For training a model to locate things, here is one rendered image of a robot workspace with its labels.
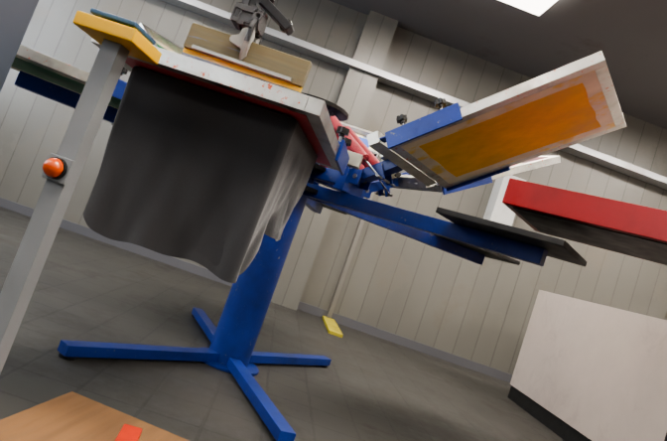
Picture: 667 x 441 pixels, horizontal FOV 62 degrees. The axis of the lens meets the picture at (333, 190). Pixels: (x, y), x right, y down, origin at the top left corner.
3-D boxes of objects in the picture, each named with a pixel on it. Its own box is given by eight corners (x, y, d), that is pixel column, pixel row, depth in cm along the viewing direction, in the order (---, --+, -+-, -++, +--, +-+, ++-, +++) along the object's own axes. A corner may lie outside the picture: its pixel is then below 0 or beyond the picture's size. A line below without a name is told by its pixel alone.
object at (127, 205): (235, 286, 131) (297, 117, 135) (66, 223, 136) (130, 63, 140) (238, 286, 134) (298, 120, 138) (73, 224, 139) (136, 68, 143)
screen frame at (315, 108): (319, 116, 126) (325, 100, 126) (89, 41, 133) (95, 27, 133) (341, 172, 204) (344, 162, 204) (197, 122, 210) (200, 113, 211)
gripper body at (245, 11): (235, 32, 160) (250, -6, 161) (263, 41, 159) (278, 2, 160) (228, 20, 152) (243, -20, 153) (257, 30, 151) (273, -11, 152)
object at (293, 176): (238, 283, 133) (298, 120, 137) (223, 278, 134) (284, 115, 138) (274, 278, 179) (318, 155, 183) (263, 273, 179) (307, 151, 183)
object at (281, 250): (256, 386, 241) (357, 99, 254) (173, 354, 246) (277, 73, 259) (273, 369, 281) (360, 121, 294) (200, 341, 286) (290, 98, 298)
